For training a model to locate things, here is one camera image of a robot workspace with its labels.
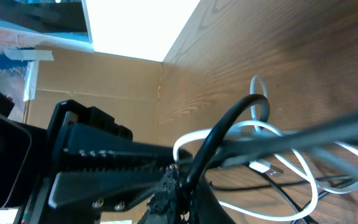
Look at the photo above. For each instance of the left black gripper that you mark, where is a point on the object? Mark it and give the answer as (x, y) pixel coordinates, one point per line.
(25, 158)

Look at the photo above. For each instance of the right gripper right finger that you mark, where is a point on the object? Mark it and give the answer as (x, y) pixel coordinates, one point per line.
(208, 209)

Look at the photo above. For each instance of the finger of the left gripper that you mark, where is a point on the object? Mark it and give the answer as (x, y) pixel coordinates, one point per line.
(96, 164)

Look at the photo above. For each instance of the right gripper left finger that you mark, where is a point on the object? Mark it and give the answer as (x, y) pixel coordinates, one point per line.
(164, 205)

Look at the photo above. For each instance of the colourful painting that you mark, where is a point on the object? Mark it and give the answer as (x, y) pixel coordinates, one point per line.
(13, 73)

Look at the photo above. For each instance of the dark monitor screen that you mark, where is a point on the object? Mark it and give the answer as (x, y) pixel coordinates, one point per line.
(58, 18)

